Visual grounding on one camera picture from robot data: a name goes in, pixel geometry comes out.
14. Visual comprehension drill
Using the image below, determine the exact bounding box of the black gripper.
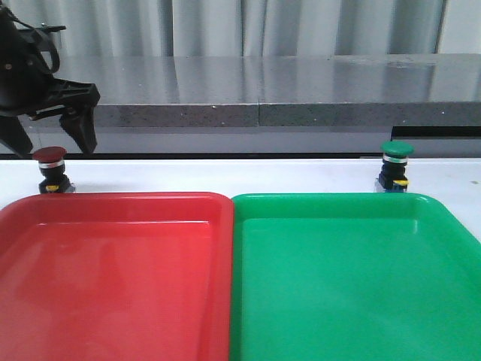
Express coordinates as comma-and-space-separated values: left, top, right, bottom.
0, 6, 100, 158

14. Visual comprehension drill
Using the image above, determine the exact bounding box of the red mushroom push button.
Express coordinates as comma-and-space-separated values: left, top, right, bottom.
32, 146, 76, 194

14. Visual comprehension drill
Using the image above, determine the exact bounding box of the green mushroom push button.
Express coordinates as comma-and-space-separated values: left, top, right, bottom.
375, 141, 414, 193

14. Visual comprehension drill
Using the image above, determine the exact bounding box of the grey granite counter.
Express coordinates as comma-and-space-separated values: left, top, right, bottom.
0, 53, 481, 156

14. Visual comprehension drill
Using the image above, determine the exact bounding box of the grey pleated curtain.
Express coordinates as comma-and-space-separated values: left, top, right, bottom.
8, 1, 446, 56

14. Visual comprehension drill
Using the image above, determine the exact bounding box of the red plastic tray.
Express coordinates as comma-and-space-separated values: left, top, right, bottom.
1, 193, 234, 360

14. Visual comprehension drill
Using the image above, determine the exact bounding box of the green plastic tray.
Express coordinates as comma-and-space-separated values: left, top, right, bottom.
229, 193, 480, 360

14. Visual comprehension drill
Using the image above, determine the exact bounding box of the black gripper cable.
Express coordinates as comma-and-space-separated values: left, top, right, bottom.
7, 9, 67, 74

